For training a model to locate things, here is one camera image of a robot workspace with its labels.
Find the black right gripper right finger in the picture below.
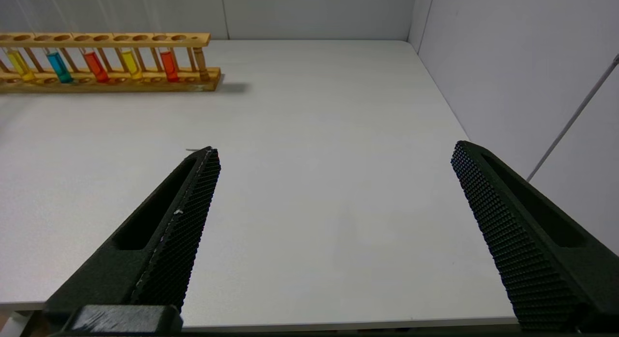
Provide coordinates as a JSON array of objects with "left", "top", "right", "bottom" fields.
[{"left": 451, "top": 140, "right": 619, "bottom": 334}]

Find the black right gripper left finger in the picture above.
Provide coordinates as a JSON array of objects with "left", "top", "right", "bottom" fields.
[{"left": 43, "top": 147, "right": 221, "bottom": 324}]

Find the yellow liquid test tube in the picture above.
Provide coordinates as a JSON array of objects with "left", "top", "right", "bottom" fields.
[
  {"left": 106, "top": 0, "right": 144, "bottom": 81},
  {"left": 0, "top": 17, "right": 38, "bottom": 82}
]

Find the wooden test tube rack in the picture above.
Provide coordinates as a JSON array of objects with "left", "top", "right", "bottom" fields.
[{"left": 0, "top": 32, "right": 223, "bottom": 93}]

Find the red liquid test tube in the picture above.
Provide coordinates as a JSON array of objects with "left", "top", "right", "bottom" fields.
[
  {"left": 152, "top": 0, "right": 180, "bottom": 83},
  {"left": 62, "top": 0, "right": 110, "bottom": 83}
]

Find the teal liquid test tube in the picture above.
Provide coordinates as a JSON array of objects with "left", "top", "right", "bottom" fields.
[{"left": 23, "top": 0, "right": 75, "bottom": 84}]

